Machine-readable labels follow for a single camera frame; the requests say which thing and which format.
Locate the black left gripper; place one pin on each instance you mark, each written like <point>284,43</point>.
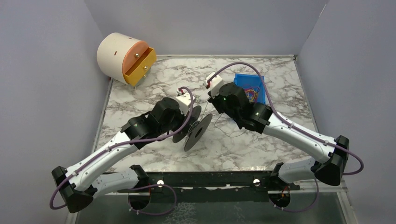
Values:
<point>188,115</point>

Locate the blue plastic bin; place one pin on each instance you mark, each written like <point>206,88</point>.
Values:
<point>252,86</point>

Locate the black cable spool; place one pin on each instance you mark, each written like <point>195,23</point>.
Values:
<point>194,129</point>

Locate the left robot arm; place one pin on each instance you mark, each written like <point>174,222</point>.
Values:
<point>78,185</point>

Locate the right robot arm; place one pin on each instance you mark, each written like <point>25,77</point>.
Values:
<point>327,163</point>

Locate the yellow drawer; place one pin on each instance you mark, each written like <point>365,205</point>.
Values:
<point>136,64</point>

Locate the cream cylindrical drawer cabinet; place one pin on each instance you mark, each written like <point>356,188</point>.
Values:
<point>111,53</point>

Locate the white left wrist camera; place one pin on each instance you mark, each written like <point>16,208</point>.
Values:
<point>184,99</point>

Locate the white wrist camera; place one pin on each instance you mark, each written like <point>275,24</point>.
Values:
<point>215,82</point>
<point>184,99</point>

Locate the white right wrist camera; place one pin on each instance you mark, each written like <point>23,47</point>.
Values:
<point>215,82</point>

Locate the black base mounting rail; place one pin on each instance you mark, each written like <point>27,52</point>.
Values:
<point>193,187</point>

